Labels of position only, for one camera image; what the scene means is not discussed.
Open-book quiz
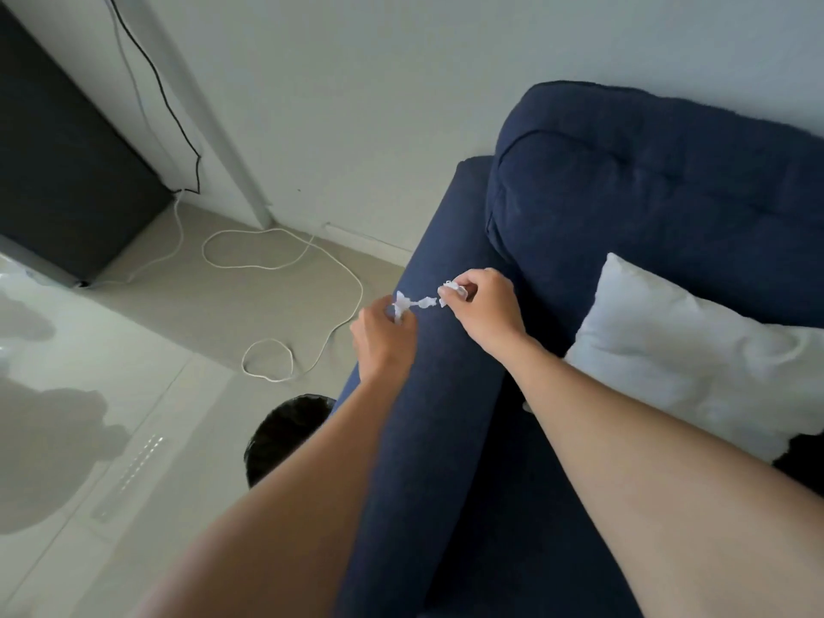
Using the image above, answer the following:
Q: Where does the white looped cable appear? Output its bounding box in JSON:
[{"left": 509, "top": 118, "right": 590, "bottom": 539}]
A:
[{"left": 201, "top": 226, "right": 365, "bottom": 384}]

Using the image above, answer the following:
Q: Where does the person's right forearm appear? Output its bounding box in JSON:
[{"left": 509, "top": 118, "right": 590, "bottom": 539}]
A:
[{"left": 496, "top": 334, "right": 824, "bottom": 618}]

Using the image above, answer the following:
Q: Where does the person's left forearm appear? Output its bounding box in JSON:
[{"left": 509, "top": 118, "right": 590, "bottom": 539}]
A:
[{"left": 132, "top": 372, "right": 414, "bottom": 618}]

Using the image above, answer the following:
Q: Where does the thin white cable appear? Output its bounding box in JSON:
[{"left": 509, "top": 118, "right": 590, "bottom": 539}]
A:
[{"left": 89, "top": 0, "right": 186, "bottom": 289}]

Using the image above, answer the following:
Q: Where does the black fabric item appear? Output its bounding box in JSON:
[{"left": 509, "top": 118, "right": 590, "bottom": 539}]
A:
[{"left": 771, "top": 430, "right": 824, "bottom": 497}]

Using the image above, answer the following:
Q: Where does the black cable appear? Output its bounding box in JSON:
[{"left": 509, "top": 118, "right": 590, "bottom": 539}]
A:
[{"left": 106, "top": 0, "right": 203, "bottom": 195}]

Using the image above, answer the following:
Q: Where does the black waste bin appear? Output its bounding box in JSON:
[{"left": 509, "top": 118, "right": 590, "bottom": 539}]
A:
[{"left": 244, "top": 394, "right": 337, "bottom": 489}]

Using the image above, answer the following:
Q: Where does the black cabinet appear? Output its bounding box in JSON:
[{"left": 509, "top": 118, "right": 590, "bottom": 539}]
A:
[{"left": 0, "top": 1, "right": 176, "bottom": 289}]

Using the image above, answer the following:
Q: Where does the dark blue fabric sofa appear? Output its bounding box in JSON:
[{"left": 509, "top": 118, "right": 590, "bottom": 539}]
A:
[{"left": 331, "top": 80, "right": 824, "bottom": 618}]

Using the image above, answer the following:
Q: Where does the person's left hand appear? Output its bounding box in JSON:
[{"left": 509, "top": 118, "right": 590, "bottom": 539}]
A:
[{"left": 350, "top": 294, "right": 420, "bottom": 385}]

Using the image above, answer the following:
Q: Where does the dark blue sofa back cushion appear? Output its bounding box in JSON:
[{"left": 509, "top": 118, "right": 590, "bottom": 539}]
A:
[{"left": 485, "top": 80, "right": 824, "bottom": 356}]

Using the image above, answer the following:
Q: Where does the white pillow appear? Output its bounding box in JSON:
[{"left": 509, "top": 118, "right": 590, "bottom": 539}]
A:
[{"left": 564, "top": 252, "right": 824, "bottom": 464}]

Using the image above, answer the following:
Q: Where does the white tissue piece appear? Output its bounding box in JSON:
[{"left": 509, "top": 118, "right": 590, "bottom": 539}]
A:
[{"left": 392, "top": 280, "right": 470, "bottom": 324}]

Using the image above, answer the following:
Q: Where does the person's right hand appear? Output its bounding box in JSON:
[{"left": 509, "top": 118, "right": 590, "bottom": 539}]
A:
[{"left": 438, "top": 268, "right": 535, "bottom": 362}]

